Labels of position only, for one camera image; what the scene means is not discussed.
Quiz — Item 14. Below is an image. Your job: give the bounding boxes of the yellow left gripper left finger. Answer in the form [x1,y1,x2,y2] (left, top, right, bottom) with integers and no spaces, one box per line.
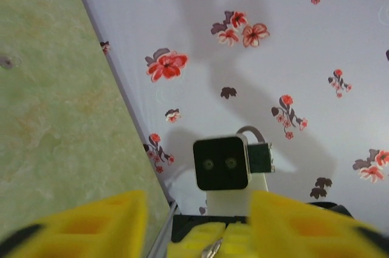
[0,190,149,258]

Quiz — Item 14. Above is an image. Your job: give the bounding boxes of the grey right camera cable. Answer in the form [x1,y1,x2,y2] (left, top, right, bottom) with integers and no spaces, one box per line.
[235,125,266,144]

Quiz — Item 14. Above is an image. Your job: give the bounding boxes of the aluminium side rail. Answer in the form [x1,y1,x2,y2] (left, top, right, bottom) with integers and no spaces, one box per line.
[148,200,181,258]

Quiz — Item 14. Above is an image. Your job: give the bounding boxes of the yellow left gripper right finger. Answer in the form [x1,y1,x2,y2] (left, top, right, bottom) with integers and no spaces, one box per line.
[249,189,389,258]

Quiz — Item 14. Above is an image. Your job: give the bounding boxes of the small grey table screw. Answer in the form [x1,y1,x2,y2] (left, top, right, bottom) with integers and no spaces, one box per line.
[0,55,15,70]

